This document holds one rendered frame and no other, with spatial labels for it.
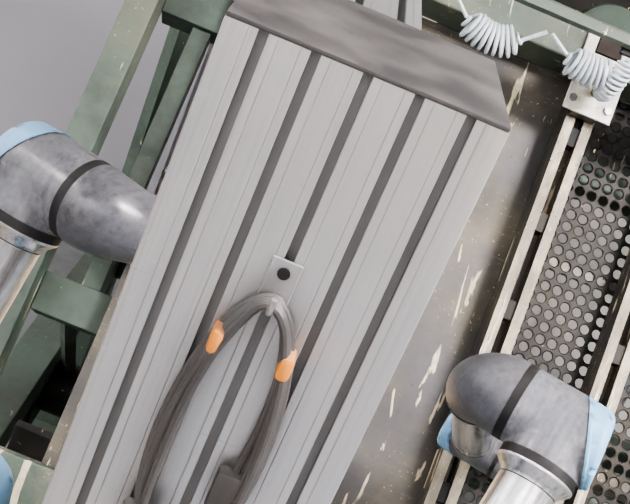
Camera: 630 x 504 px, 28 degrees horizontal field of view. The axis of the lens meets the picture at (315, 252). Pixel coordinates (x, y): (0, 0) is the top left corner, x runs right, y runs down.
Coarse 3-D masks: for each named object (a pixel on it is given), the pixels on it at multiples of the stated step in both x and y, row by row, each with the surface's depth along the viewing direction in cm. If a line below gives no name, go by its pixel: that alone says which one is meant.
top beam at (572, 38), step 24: (432, 0) 245; (456, 0) 246; (480, 0) 246; (504, 0) 247; (552, 0) 248; (456, 24) 252; (504, 24) 246; (528, 24) 247; (552, 24) 247; (504, 48) 254; (528, 48) 250; (552, 48) 246; (576, 48) 247; (624, 96) 254
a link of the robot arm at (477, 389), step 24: (480, 360) 176; (504, 360) 174; (456, 384) 178; (480, 384) 173; (504, 384) 171; (456, 408) 179; (480, 408) 173; (456, 432) 199; (480, 432) 192; (456, 456) 213; (480, 456) 208
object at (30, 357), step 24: (120, 264) 349; (24, 336) 288; (48, 336) 292; (24, 360) 279; (48, 360) 282; (0, 384) 267; (24, 384) 270; (48, 384) 292; (72, 384) 293; (0, 408) 259; (24, 408) 269; (48, 408) 294; (0, 432) 252; (24, 432) 249; (48, 432) 251
